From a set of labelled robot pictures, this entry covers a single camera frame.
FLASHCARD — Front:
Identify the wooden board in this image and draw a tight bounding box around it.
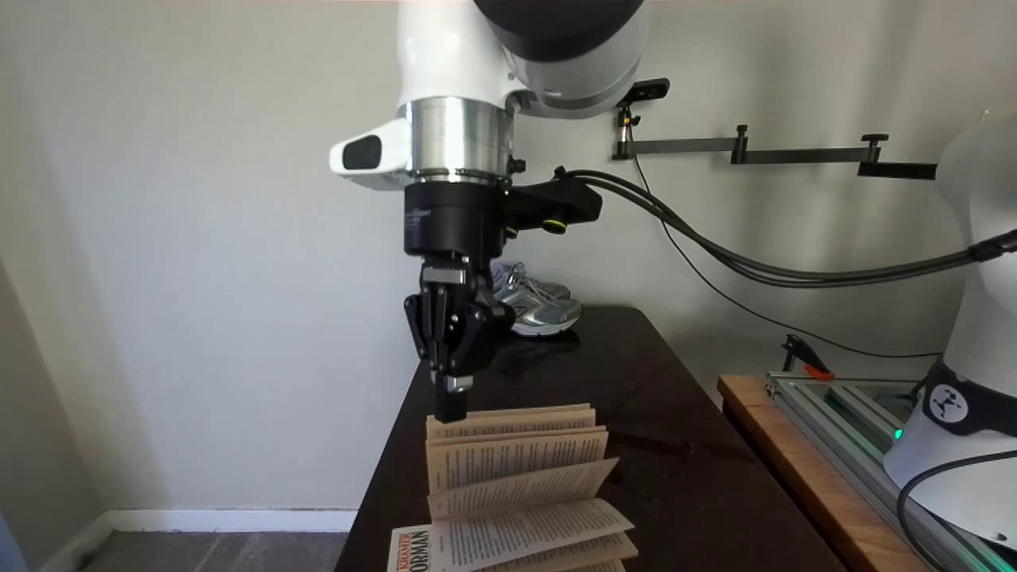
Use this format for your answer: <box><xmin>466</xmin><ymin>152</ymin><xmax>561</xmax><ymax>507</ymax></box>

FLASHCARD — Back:
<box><xmin>718</xmin><ymin>372</ymin><xmax>902</xmax><ymax>572</ymax></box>

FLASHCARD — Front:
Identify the black base cable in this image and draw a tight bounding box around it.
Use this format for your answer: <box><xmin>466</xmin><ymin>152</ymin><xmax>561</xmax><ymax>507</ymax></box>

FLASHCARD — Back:
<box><xmin>886</xmin><ymin>452</ymin><xmax>1017</xmax><ymax>553</ymax></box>

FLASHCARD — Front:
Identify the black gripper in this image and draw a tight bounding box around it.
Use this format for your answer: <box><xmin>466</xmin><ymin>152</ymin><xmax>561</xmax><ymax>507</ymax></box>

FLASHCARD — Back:
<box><xmin>400</xmin><ymin>178</ymin><xmax>522</xmax><ymax>427</ymax></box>

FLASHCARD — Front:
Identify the black camera mount rod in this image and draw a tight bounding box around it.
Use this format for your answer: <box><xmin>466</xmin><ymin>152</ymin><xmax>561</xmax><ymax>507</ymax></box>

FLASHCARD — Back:
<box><xmin>611</xmin><ymin>104</ymin><xmax>940</xmax><ymax>186</ymax></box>

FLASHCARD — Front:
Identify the thin black camera cable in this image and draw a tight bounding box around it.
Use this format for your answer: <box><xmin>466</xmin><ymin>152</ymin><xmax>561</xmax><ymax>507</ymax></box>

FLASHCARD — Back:
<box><xmin>629</xmin><ymin>155</ymin><xmax>947</xmax><ymax>362</ymax></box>

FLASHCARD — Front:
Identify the black stereo camera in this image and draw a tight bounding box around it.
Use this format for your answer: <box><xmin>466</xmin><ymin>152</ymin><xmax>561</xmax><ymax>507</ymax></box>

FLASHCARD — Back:
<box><xmin>621</xmin><ymin>77</ymin><xmax>673</xmax><ymax>107</ymax></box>

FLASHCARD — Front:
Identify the black cable bundle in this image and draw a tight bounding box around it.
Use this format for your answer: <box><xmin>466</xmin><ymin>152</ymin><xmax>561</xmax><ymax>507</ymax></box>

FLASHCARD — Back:
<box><xmin>553</xmin><ymin>166</ymin><xmax>1017</xmax><ymax>293</ymax></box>

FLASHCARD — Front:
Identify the purple Sherryl Woods paperback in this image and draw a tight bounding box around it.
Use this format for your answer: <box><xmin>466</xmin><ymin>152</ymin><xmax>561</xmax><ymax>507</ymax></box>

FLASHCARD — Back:
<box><xmin>424</xmin><ymin>400</ymin><xmax>641</xmax><ymax>572</ymax></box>

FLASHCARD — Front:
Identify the cream Old Neighborhood paperback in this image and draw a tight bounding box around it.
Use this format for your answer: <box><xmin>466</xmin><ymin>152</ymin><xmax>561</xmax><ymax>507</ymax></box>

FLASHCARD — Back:
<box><xmin>384</xmin><ymin>523</ymin><xmax>439</xmax><ymax>572</ymax></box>

